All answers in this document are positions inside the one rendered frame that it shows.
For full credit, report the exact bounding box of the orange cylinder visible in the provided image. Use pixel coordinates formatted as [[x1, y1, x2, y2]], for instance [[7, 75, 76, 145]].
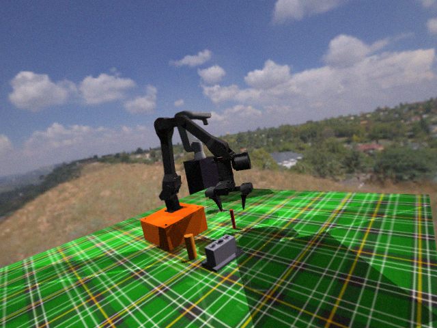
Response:
[[184, 233, 197, 260]]

